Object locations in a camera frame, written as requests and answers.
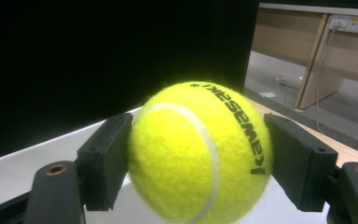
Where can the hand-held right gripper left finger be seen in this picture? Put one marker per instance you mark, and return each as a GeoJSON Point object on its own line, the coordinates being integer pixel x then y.
{"type": "Point", "coordinates": [105, 161]}

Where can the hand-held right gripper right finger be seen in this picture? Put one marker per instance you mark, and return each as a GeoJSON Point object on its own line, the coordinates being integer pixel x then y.
{"type": "Point", "coordinates": [301, 168]}

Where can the yellow tennis ball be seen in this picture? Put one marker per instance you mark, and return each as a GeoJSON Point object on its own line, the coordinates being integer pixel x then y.
{"type": "Point", "coordinates": [180, 155]}

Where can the white table cover sheet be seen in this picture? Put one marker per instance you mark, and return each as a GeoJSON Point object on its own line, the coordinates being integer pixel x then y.
{"type": "Point", "coordinates": [18, 174]}

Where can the black backdrop panel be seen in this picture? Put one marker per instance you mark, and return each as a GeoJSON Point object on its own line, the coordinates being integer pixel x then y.
{"type": "Point", "coordinates": [105, 56]}

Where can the beige wooden desk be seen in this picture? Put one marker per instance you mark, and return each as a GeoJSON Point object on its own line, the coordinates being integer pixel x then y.
{"type": "Point", "coordinates": [279, 37]}

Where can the white wall socket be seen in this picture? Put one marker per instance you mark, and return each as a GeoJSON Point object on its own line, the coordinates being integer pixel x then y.
{"type": "Point", "coordinates": [354, 24]}

